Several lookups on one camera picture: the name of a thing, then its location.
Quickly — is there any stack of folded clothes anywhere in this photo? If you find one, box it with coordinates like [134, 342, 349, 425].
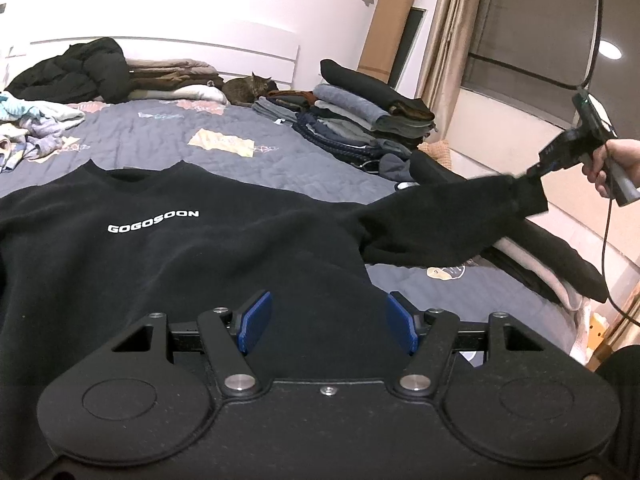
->
[251, 58, 437, 183]

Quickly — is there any tabby cat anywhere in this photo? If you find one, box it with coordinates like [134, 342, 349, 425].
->
[220, 72, 280, 108]

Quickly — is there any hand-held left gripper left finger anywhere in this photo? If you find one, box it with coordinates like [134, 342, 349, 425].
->
[111, 290, 274, 397]

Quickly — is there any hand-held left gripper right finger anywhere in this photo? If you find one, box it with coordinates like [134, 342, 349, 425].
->
[387, 291, 547, 397]

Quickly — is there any white pillow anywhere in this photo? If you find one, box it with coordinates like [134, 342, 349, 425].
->
[127, 85, 230, 106]

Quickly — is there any beige curtain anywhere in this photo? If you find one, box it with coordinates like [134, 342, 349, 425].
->
[419, 0, 488, 147]

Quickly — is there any window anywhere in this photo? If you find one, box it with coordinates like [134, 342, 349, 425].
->
[460, 0, 640, 138]

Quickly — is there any black garment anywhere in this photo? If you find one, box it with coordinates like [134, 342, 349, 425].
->
[410, 150, 611, 306]

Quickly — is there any person's dark trouser leg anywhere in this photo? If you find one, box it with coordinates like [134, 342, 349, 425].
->
[592, 343, 640, 480]

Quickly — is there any black puffy jacket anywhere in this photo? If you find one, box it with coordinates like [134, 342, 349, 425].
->
[4, 36, 132, 105]

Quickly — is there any dark framed board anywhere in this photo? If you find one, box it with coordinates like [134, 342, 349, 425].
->
[388, 7, 429, 89]

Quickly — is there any light wooden frame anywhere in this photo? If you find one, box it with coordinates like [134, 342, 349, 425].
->
[581, 310, 626, 367]

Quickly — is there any black sweater with white print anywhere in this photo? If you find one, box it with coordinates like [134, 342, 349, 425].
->
[0, 159, 550, 411]

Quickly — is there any brown cardboard roll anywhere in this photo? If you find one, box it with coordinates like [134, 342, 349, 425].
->
[356, 0, 419, 83]

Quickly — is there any person's right hand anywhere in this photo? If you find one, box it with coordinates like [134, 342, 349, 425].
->
[581, 138, 640, 200]

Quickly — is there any black cable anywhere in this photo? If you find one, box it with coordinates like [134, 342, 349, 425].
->
[470, 0, 605, 95]
[601, 187, 640, 330]

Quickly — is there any pile of folded brown blankets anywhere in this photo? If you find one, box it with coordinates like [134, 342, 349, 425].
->
[124, 57, 226, 95]

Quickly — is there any grey patterned quilt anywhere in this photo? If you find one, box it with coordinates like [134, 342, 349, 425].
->
[0, 97, 583, 363]

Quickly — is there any heap of colourful clothes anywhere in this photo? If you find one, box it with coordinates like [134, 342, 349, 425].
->
[0, 91, 87, 173]

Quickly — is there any white cloth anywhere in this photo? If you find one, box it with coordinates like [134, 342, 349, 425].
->
[492, 236, 587, 312]

